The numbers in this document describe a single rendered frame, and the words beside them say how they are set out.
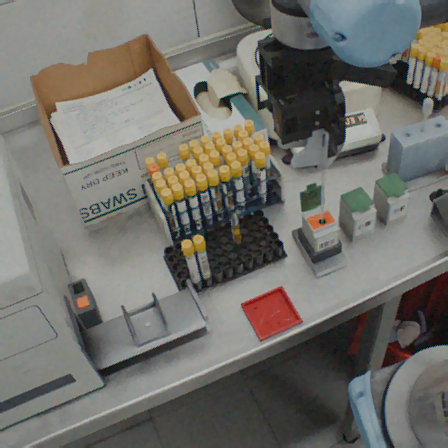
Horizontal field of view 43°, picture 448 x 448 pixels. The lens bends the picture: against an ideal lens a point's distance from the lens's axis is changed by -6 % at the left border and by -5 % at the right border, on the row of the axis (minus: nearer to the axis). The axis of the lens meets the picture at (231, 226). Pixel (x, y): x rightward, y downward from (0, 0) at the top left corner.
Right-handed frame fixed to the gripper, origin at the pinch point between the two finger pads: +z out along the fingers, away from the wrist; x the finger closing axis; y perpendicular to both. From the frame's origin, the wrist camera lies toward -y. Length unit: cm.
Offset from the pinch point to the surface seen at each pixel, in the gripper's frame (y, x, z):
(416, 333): -35, -5, 86
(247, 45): -6.2, -41.4, 9.3
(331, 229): -1.1, 1.4, 13.6
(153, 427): 40, -19, 108
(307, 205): 0.7, -2.9, 12.0
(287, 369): -3, -20, 108
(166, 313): 25.3, 2.8, 16.6
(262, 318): 12.7, 7.1, 20.4
